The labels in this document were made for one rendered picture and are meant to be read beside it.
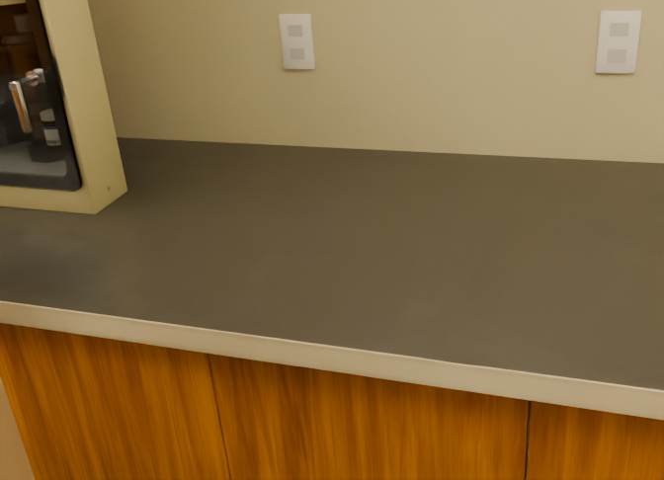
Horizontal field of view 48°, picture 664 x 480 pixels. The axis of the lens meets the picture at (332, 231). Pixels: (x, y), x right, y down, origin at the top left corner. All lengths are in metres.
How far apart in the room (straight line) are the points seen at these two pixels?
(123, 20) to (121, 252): 0.68
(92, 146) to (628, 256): 0.93
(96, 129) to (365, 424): 0.74
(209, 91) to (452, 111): 0.55
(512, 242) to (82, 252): 0.70
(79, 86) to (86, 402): 0.54
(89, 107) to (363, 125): 0.57
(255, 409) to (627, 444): 0.51
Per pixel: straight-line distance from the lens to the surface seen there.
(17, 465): 0.71
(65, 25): 1.38
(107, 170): 1.47
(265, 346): 1.00
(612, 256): 1.18
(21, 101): 1.36
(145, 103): 1.83
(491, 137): 1.57
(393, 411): 1.04
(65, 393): 1.32
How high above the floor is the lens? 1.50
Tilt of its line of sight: 27 degrees down
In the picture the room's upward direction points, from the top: 5 degrees counter-clockwise
